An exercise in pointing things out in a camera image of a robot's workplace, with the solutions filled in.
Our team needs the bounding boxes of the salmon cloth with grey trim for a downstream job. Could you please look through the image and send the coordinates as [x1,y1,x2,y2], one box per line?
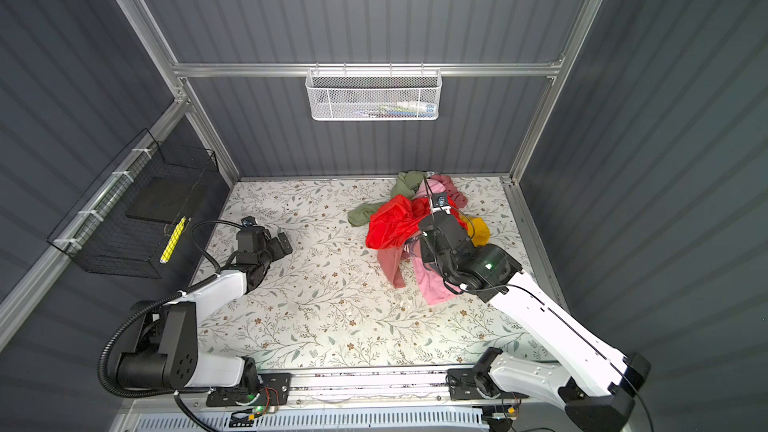
[377,245,413,289]

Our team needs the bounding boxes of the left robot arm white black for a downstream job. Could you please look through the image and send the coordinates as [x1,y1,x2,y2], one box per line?
[97,217,293,398]

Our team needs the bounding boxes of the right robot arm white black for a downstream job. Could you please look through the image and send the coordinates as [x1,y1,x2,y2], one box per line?
[419,210,651,431]

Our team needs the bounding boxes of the yellow cloth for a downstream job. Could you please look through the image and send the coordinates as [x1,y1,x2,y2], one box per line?
[460,214,491,247]

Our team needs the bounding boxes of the light pink cloth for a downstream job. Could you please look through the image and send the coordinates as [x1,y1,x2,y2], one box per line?
[408,240,456,306]

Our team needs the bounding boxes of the red cloth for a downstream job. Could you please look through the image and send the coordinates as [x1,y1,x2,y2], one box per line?
[365,195,467,250]

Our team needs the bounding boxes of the maroon pink cloth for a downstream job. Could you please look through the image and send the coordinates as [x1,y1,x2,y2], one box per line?
[415,174,468,209]

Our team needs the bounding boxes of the olive green cloth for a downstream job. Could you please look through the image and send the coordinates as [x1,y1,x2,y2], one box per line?
[347,170,428,228]

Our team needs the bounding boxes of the yellow brush in basket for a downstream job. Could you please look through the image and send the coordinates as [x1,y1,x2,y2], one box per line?
[159,216,187,264]

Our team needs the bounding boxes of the floral patterned table mat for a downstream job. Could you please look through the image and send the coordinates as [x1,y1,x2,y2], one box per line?
[198,177,551,369]

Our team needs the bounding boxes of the items in white basket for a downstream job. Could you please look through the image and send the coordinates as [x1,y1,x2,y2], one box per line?
[353,100,438,119]

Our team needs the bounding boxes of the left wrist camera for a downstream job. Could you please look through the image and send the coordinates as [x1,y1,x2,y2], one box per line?
[241,216,258,228]

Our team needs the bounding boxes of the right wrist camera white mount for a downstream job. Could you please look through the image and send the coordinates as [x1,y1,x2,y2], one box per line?
[429,192,452,215]

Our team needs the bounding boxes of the black wire mesh basket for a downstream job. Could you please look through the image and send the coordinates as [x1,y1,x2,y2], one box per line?
[47,133,219,278]

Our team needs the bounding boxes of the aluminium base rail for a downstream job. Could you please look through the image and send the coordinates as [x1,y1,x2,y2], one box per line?
[128,365,541,412]

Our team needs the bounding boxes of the white wire mesh basket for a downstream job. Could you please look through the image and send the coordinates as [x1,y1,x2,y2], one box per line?
[305,70,443,121]

